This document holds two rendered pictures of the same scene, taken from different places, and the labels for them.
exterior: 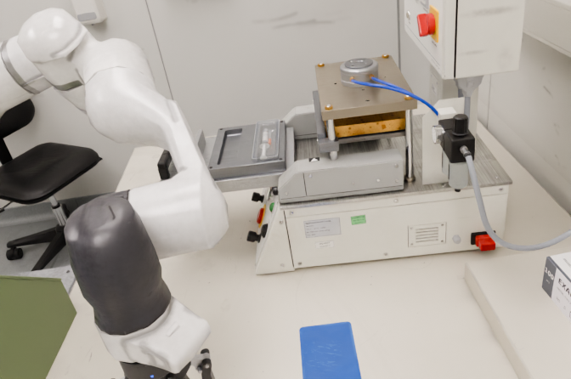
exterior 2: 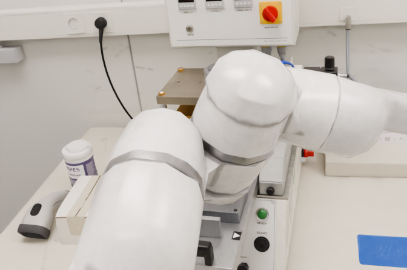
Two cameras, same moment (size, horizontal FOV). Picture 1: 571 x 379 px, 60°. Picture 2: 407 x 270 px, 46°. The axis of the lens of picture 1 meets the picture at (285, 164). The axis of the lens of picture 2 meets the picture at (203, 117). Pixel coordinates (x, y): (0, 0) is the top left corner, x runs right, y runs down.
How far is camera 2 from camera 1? 117 cm
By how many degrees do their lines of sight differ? 67
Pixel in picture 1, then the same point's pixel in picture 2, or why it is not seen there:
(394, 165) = not seen: hidden behind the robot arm
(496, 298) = (363, 160)
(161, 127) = (398, 100)
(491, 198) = not seen: hidden behind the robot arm
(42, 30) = (283, 69)
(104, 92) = (370, 94)
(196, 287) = not seen: outside the picture
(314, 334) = (368, 255)
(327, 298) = (328, 243)
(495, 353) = (393, 180)
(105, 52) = (307, 72)
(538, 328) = (389, 153)
